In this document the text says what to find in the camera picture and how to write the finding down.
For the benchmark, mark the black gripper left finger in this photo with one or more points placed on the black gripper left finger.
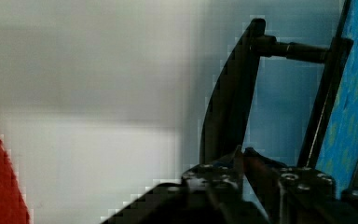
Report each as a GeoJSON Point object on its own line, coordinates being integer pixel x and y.
{"type": "Point", "coordinates": [220, 181]}

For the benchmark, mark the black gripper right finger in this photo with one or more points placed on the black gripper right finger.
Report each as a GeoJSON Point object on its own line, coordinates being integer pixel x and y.
{"type": "Point", "coordinates": [288, 194]}

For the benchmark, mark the black toaster oven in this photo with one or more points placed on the black toaster oven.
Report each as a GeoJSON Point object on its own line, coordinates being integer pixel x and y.
{"type": "Point", "coordinates": [331, 138]}

